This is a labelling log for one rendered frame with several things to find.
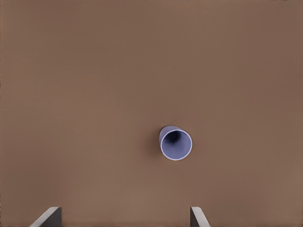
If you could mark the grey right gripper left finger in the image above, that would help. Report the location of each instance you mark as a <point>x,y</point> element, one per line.
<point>50,218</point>

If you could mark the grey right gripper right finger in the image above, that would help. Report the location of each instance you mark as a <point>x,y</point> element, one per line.
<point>197,218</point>

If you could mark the blue cup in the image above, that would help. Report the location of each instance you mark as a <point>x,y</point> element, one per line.
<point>176,147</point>

